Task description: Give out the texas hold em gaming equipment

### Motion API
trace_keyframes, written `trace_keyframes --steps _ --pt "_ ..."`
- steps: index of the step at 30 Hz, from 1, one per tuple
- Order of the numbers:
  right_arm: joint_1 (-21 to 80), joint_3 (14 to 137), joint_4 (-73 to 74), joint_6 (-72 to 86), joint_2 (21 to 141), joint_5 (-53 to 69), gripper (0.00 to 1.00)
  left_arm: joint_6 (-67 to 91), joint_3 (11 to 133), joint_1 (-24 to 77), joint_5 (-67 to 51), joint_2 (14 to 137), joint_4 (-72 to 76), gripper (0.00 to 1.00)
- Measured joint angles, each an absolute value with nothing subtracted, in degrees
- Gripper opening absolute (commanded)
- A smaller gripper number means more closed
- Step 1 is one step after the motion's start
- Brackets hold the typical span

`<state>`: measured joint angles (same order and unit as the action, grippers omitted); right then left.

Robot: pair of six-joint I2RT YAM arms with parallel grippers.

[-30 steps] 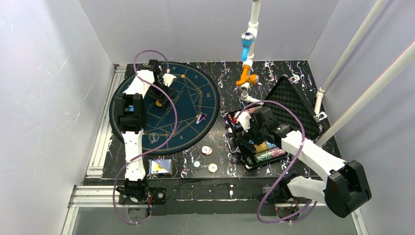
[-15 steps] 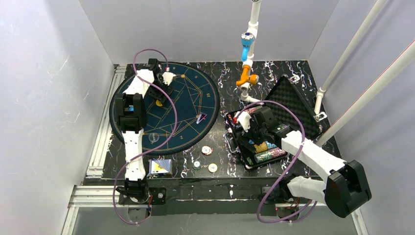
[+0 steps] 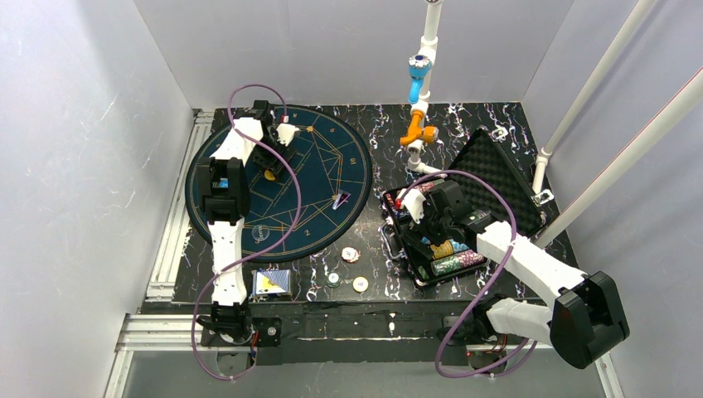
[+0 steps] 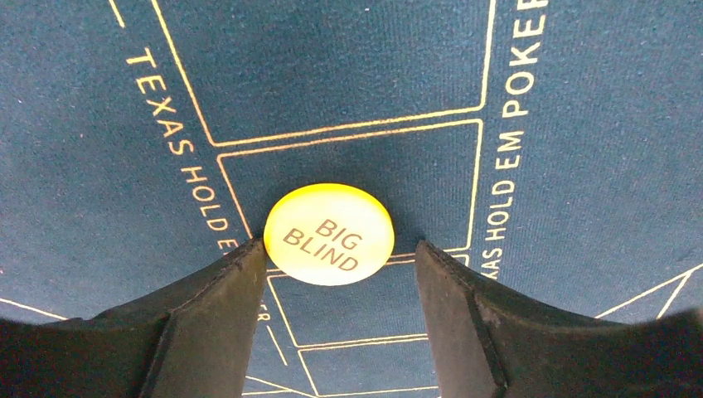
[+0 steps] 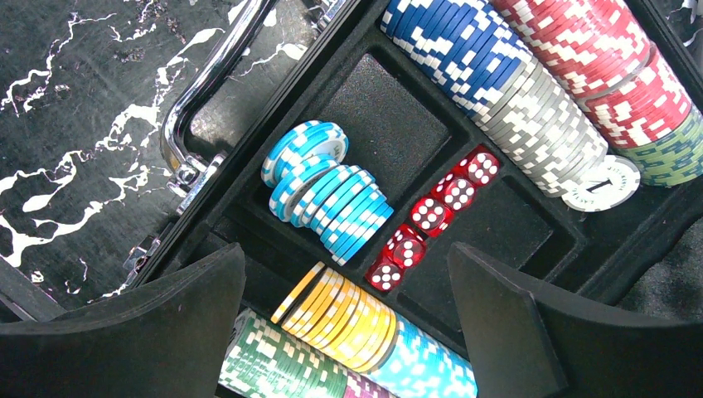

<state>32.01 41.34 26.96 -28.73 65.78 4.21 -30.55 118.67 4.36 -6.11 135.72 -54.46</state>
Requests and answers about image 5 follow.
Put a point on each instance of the red and green chip row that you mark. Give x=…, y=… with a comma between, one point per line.
x=601, y=55

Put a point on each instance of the chrome case handle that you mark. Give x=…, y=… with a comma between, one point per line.
x=190, y=169

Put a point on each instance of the blue and grey chip row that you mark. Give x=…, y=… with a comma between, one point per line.
x=470, y=52

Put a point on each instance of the black poker chip case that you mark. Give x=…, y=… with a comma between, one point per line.
x=408, y=134

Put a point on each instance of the yellow chip stack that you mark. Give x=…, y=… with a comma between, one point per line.
x=340, y=319

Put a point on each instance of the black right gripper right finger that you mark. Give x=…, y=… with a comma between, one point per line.
x=529, y=338

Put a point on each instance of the red translucent die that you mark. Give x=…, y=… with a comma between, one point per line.
x=384, y=275
x=480, y=166
x=454, y=191
x=431, y=216
x=406, y=248

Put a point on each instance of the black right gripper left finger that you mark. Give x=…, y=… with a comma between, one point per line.
x=167, y=338

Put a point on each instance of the light blue chip stack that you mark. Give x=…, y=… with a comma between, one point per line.
x=313, y=188

